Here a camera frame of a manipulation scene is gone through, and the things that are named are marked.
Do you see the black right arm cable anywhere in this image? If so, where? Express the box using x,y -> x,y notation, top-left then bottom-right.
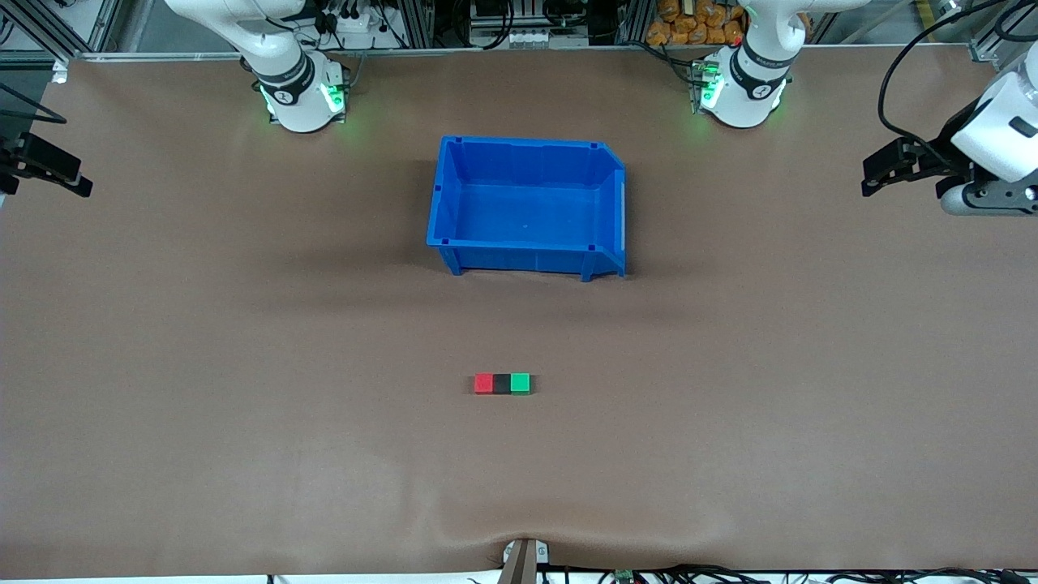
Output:
0,79 -> 69,127

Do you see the brown post with metal bracket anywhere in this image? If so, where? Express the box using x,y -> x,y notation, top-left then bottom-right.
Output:
498,538 -> 550,584

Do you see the orange bag pile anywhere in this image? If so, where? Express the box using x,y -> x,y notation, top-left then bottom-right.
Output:
646,0 -> 748,46

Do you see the aluminium frame profile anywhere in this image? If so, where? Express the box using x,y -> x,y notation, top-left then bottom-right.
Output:
0,0 -> 110,58
967,0 -> 1038,74

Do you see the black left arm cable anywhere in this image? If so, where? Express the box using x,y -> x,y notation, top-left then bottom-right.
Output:
878,0 -> 1038,148

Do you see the blue plastic storage bin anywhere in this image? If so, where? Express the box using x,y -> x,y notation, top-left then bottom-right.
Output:
427,135 -> 628,283

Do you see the white power strip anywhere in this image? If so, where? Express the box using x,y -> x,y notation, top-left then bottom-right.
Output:
304,0 -> 384,51

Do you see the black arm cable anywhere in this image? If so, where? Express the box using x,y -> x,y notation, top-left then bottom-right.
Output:
878,0 -> 1038,148
0,79 -> 69,127

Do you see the aluminium table edge rail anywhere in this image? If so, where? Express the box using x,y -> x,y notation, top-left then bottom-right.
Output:
50,42 -> 986,64

